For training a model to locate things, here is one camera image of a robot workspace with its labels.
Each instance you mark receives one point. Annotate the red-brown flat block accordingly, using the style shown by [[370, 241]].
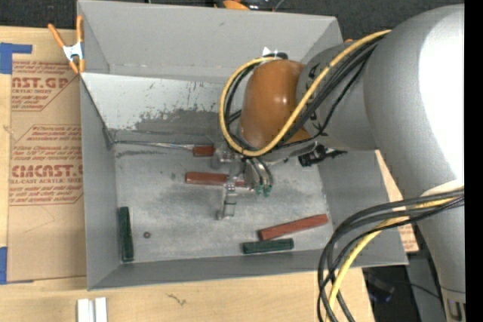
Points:
[[292, 227], [203, 151], [205, 178]]

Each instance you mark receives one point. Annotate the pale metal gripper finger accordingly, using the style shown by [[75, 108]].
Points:
[[227, 205], [220, 160]]

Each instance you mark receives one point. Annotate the dark green flat block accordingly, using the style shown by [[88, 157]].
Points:
[[268, 246], [126, 233]]

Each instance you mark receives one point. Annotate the grey metal bin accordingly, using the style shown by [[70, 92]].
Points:
[[181, 207]]

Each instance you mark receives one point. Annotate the black cylinder on white bracket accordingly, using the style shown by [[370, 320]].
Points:
[[313, 156]]

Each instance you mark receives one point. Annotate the brown cardboard board, red print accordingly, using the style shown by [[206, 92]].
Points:
[[45, 200]]

